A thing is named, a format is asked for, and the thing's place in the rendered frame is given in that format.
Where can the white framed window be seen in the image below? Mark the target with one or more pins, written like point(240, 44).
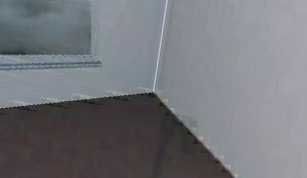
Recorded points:
point(40, 23)

